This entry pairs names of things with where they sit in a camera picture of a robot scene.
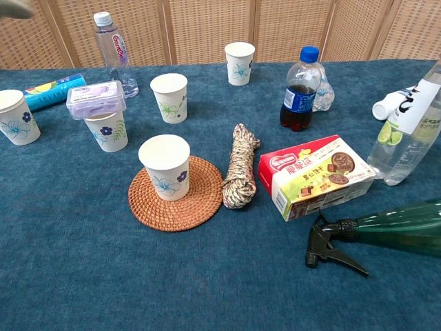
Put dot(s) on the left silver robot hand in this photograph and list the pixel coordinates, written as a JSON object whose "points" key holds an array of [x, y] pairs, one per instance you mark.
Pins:
{"points": [[13, 8]]}

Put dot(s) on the paper cup blue flower print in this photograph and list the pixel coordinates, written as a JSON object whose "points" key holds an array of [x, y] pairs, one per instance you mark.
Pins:
{"points": [[166, 169], [17, 117]]}

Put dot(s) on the paper cup flower leaf print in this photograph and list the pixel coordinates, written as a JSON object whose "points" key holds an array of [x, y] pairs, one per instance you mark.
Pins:
{"points": [[107, 132]]}

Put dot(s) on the paper cup green flower print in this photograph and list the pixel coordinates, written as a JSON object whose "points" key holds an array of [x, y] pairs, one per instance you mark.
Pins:
{"points": [[170, 98]]}

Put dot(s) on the paper cup pale flower print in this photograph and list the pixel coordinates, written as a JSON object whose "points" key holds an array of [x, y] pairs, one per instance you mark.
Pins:
{"points": [[239, 63]]}

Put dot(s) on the round woven rattan coaster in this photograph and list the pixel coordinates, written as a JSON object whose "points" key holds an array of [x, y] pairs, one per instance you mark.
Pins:
{"points": [[203, 203]]}

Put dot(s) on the blue cling film box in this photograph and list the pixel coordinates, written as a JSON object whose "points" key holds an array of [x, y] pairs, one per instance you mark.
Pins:
{"points": [[51, 93]]}

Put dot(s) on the clear bottle purple label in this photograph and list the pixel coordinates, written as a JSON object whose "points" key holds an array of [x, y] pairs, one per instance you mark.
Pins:
{"points": [[112, 51]]}

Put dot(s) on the purple lidded plastic box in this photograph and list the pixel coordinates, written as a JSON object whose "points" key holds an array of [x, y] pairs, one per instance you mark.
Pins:
{"points": [[95, 100]]}

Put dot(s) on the bamboo folding screen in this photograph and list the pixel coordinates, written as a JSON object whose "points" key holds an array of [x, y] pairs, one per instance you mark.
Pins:
{"points": [[206, 31]]}

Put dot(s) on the blue tablecloth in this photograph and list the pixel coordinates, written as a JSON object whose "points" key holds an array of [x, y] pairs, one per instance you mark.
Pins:
{"points": [[103, 276]]}

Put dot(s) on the cola bottle blue cap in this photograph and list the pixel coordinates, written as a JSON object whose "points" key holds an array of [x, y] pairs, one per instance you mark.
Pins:
{"points": [[299, 93]]}

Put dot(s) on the clear water bottle blue label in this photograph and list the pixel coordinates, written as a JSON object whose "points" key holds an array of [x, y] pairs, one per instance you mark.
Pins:
{"points": [[325, 93]]}

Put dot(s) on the red green biscuit box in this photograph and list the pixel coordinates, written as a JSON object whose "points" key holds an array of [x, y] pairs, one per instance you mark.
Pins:
{"points": [[310, 179]]}

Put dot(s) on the white milk bottle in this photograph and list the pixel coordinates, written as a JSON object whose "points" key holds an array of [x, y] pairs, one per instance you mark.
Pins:
{"points": [[387, 107]]}

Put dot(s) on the clear lime soda bottle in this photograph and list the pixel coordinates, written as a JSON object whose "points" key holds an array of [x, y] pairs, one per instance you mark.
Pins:
{"points": [[410, 117]]}

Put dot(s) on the green spray bottle black trigger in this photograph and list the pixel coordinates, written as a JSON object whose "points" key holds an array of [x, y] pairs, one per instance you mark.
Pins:
{"points": [[396, 231]]}

